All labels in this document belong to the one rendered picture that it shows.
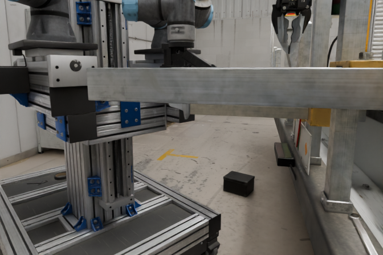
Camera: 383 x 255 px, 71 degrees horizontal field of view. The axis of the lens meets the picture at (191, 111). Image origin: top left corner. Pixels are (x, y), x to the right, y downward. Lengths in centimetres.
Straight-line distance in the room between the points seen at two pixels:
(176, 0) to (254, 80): 55
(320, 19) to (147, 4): 44
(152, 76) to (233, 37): 856
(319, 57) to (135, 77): 59
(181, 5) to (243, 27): 807
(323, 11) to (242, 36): 800
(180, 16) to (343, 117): 45
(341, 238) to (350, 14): 35
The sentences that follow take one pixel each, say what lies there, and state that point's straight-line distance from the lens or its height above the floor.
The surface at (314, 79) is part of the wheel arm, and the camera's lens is 22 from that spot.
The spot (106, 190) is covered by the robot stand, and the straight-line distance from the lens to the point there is 130.
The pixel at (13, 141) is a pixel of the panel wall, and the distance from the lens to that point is 328.
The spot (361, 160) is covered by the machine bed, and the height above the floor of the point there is 65.
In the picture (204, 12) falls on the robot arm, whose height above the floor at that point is 120.
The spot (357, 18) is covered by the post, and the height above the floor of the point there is 104.
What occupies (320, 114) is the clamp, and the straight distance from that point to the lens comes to 71.
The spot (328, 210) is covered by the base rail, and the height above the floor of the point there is 70.
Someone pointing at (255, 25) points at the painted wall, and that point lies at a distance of 875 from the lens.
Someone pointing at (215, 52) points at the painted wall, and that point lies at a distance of 885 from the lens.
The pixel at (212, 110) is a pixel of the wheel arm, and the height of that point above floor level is 84.
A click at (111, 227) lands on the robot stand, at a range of 143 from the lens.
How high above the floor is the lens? 96
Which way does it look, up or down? 9 degrees down
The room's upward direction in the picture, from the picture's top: straight up
